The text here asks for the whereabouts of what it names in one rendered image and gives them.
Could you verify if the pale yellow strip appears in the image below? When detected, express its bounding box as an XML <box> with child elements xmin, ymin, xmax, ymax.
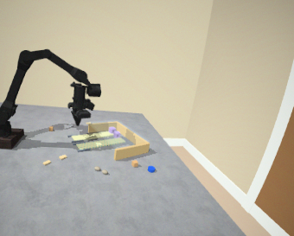
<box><xmin>71</xmin><ymin>132</ymin><xmax>102</xmax><ymax>141</ymax></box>

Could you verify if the cream strip with cyan dots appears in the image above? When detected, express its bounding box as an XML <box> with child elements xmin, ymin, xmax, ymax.
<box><xmin>76</xmin><ymin>140</ymin><xmax>110</xmax><ymax>150</ymax></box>

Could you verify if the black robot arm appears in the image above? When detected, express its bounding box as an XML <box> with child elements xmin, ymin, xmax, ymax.
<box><xmin>0</xmin><ymin>49</ymin><xmax>101</xmax><ymax>137</ymax></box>

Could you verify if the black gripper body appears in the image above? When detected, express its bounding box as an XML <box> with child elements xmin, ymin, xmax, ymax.
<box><xmin>68</xmin><ymin>96</ymin><xmax>91</xmax><ymax>119</ymax></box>

